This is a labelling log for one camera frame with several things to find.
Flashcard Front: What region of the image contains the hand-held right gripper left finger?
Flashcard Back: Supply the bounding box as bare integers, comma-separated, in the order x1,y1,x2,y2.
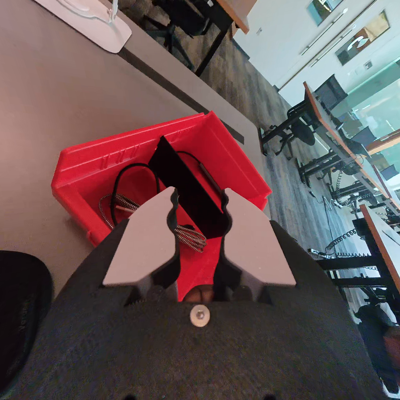
102,186,182,300

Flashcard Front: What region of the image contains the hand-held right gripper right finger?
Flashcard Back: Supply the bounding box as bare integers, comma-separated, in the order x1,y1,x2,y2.
215,187,297,302

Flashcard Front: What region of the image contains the red plastic bin with divider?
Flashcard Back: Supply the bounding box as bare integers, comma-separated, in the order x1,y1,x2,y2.
51,110,272,302

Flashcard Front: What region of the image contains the black bin divider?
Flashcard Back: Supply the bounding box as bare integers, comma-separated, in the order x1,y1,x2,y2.
148,135,232,239

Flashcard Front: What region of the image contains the wood top office desk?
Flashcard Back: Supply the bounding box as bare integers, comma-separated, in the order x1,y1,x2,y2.
302,81,393,204
359,204,400,313

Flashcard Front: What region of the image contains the black office chair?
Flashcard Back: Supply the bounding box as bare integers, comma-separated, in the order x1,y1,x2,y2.
259,101,317,160
147,0,216,71

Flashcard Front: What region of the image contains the black monitor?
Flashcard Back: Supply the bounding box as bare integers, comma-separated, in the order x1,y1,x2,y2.
314,74,348,110

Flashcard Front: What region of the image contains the white stand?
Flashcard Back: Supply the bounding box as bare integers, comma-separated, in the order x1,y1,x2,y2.
33,0,132,54

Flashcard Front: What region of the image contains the dark desk wood top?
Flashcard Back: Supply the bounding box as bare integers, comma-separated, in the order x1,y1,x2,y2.
194,0,250,77

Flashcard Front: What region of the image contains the door window with logo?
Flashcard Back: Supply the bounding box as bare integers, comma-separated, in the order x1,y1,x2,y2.
335,10,391,65

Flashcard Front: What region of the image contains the plain door window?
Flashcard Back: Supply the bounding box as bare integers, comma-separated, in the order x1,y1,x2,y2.
307,0,344,26

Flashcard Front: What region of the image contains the black white braided cable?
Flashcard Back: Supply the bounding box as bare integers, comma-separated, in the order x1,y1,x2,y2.
99,193,207,253

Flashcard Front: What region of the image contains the grey usb hub with cable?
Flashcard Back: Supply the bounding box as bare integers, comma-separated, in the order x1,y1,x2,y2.
176,151,222,193

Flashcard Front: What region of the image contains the long metal door handle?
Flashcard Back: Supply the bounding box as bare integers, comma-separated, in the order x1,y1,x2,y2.
300,8,349,56
309,25,357,68

